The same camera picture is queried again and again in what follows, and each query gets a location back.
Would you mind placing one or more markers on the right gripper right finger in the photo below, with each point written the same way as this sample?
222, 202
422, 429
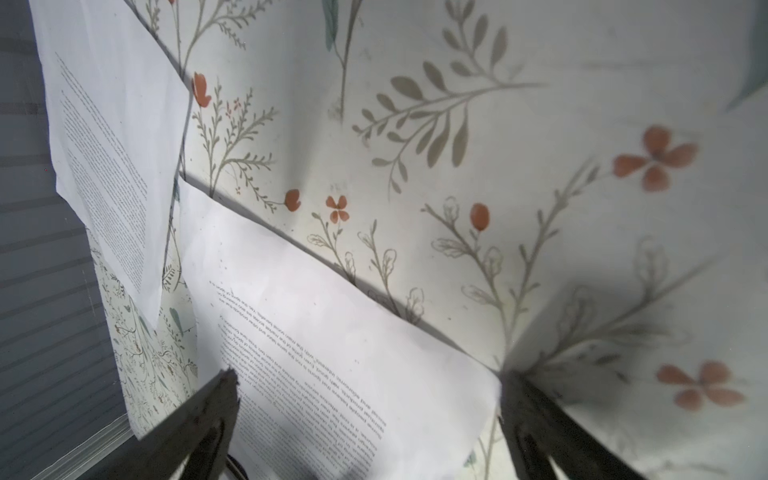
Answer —
541, 436

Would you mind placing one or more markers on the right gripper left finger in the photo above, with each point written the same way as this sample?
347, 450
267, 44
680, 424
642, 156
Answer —
191, 443

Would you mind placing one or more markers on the printed paper sheet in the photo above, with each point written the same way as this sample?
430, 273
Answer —
116, 110
332, 385

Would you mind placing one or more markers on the floral table mat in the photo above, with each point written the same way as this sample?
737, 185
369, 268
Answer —
577, 188

